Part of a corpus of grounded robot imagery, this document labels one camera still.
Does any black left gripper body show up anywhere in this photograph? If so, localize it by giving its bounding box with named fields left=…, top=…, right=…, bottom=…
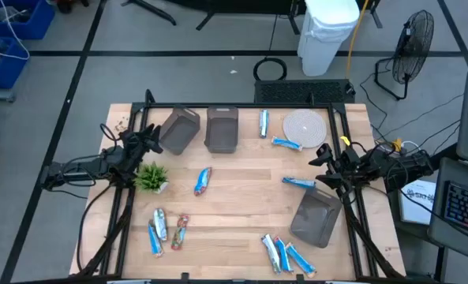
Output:
left=118, top=129, right=156, bottom=171

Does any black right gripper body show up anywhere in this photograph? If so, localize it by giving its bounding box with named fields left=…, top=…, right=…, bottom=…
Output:
left=328, top=147, right=363, bottom=187

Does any blue granola bar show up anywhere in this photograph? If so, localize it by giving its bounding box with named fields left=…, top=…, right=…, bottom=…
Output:
left=281, top=176, right=316, bottom=189
left=285, top=241, right=318, bottom=278
left=271, top=136, right=304, bottom=152
left=147, top=219, right=165, bottom=258
left=273, top=236, right=295, bottom=275

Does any grey translucent plastic bin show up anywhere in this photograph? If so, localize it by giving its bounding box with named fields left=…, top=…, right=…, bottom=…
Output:
left=204, top=106, right=240, bottom=154
left=158, top=104, right=201, bottom=156
left=290, top=186, right=343, bottom=249

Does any green plant in white pot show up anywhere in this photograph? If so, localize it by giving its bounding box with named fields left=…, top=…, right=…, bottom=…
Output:
left=133, top=162, right=170, bottom=194

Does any white flat plate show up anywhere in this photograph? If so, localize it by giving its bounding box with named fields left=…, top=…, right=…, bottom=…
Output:
left=283, top=109, right=328, bottom=149

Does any Chewy bar blue red wrapper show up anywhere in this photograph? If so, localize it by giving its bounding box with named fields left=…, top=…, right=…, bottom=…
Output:
left=193, top=166, right=213, bottom=197

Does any black mesh computer case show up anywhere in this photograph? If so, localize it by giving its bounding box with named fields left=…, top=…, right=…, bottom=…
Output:
left=253, top=78, right=356, bottom=106

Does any white printed paper sheet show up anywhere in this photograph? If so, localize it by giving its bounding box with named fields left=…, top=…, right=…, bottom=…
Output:
left=399, top=179, right=437, bottom=226

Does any grey desk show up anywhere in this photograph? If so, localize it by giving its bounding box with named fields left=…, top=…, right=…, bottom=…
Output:
left=428, top=156, right=468, bottom=253

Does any white trash can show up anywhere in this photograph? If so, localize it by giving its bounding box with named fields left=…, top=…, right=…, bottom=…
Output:
left=296, top=0, right=361, bottom=77

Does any black backlit keyboard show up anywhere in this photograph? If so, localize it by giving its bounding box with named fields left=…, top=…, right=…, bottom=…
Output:
left=444, top=181, right=468, bottom=237

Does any black floor fan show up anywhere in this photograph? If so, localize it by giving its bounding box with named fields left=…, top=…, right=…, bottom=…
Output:
left=374, top=9, right=435, bottom=101

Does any blue storage bin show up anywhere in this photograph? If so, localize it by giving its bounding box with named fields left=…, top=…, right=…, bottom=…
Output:
left=0, top=36, right=30, bottom=90
left=0, top=0, right=56, bottom=40

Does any black partition screen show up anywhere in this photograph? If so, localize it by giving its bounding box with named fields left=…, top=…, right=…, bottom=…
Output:
left=121, top=0, right=384, bottom=32

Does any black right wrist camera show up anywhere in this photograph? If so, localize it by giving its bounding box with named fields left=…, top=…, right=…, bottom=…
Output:
left=316, top=142, right=334, bottom=159

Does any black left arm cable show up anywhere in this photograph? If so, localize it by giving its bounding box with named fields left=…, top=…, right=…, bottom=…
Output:
left=76, top=183, right=114, bottom=273

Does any black coiled cable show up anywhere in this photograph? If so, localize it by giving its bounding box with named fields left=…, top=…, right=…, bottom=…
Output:
left=253, top=57, right=288, bottom=83

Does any yellow hanging cable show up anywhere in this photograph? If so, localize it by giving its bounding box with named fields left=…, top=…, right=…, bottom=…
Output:
left=344, top=0, right=371, bottom=79

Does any white cable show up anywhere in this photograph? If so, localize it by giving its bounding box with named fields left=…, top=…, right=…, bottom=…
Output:
left=0, top=0, right=31, bottom=61

